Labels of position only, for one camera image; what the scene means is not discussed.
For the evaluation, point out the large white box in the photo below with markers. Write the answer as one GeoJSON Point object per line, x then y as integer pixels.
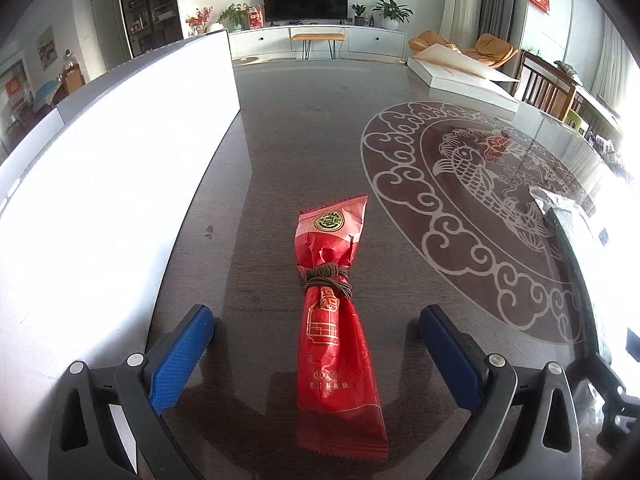
{"type": "Point", "coordinates": [100, 185]}

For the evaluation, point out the red snack packet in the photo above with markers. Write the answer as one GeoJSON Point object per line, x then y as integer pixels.
{"type": "Point", "coordinates": [340, 360]}

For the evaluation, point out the red flowers in white vase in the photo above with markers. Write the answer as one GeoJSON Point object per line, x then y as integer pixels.
{"type": "Point", "coordinates": [200, 22]}

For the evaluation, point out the white television cabinet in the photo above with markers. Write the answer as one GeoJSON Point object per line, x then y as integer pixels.
{"type": "Point", "coordinates": [375, 42]}

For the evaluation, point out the orange lounge chair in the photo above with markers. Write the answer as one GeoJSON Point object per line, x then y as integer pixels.
{"type": "Point", "coordinates": [492, 50]}

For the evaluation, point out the grey curtain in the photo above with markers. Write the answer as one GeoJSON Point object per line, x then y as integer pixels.
{"type": "Point", "coordinates": [505, 5]}

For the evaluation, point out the white curtain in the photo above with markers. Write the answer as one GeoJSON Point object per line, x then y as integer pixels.
{"type": "Point", "coordinates": [462, 0]}

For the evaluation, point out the red door sign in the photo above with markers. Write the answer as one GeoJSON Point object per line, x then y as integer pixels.
{"type": "Point", "coordinates": [14, 86]}

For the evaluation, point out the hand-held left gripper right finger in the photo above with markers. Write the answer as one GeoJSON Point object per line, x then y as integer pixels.
{"type": "Point", "coordinates": [450, 355]}

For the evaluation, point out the small potted plant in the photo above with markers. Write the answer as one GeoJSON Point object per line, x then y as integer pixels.
{"type": "Point", "coordinates": [358, 15]}

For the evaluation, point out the cluttered wooden sideboard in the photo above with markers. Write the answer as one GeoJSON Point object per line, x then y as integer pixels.
{"type": "Point", "coordinates": [595, 105]}

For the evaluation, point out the dark glass display cabinet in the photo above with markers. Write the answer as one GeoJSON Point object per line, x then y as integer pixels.
{"type": "Point", "coordinates": [150, 5]}

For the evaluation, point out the green potted plant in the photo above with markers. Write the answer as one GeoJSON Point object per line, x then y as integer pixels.
{"type": "Point", "coordinates": [232, 15]}

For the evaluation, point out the wooden chair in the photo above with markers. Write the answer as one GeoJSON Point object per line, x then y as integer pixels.
{"type": "Point", "coordinates": [542, 82]}

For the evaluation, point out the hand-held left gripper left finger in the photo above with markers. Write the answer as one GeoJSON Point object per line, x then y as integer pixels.
{"type": "Point", "coordinates": [180, 355]}

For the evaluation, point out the clear water bottle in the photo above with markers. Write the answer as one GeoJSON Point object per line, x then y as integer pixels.
{"type": "Point", "coordinates": [71, 62]}

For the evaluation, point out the flat white box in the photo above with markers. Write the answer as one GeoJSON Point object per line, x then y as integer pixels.
{"type": "Point", "coordinates": [460, 85]}

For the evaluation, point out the wooden bench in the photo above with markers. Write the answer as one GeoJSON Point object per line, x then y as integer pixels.
{"type": "Point", "coordinates": [318, 37]}

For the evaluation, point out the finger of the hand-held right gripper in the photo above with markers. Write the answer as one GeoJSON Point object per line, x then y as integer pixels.
{"type": "Point", "coordinates": [602, 377]}

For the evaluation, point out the red gift bag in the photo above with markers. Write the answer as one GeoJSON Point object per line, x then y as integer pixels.
{"type": "Point", "coordinates": [255, 17]}

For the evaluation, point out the framed wall picture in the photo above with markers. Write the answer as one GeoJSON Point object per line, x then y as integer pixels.
{"type": "Point", "coordinates": [46, 47]}

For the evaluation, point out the blue folding fan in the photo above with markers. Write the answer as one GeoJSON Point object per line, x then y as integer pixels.
{"type": "Point", "coordinates": [44, 94]}

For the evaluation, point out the black television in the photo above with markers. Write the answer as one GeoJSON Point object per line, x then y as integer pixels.
{"type": "Point", "coordinates": [305, 2]}

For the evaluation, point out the green plastic stool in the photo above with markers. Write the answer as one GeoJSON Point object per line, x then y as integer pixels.
{"type": "Point", "coordinates": [577, 121]}

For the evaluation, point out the large plant in white pot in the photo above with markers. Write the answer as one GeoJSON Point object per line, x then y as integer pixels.
{"type": "Point", "coordinates": [392, 15]}

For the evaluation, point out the clear plastic packet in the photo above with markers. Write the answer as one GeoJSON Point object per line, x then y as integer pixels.
{"type": "Point", "coordinates": [575, 240]}

